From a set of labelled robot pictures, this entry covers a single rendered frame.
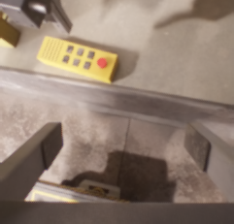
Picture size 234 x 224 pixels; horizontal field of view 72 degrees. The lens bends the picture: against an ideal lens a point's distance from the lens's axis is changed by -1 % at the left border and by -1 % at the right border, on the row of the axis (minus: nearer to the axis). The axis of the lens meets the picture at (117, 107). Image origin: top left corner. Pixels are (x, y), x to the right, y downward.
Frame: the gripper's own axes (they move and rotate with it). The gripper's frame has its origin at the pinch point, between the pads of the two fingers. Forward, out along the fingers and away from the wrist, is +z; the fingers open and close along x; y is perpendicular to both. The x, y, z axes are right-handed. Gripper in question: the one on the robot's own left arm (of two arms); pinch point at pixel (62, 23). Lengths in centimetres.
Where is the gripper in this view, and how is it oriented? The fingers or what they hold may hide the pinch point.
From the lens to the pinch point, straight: 42.9
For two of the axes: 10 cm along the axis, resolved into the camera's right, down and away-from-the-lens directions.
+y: 9.4, 3.1, -1.6
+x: 3.3, -9.4, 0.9
